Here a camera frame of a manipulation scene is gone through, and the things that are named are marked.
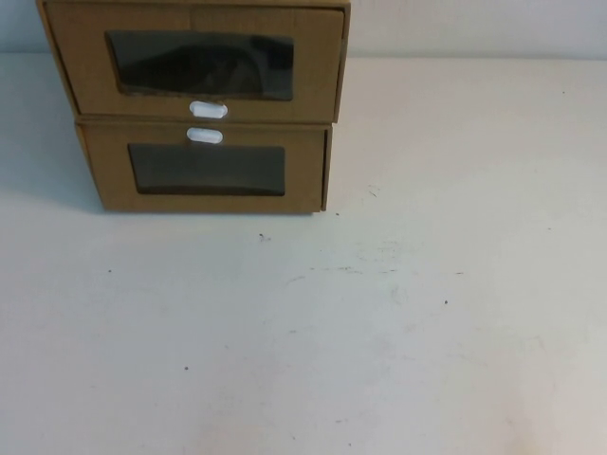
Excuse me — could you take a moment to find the brown cardboard drawer with window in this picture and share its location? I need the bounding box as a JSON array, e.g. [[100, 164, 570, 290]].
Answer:
[[82, 123, 328, 214], [45, 4, 345, 119]]

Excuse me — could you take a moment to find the brown cardboard shoe box shell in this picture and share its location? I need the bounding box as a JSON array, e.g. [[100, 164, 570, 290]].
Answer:
[[36, 0, 353, 126]]

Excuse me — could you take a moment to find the lower cardboard drawer with window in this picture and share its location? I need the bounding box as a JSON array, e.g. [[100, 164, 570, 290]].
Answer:
[[75, 116, 340, 218]]

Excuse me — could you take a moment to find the white plastic drawer handle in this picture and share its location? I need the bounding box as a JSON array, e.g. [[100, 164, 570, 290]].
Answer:
[[188, 100, 230, 118], [185, 126, 225, 145]]

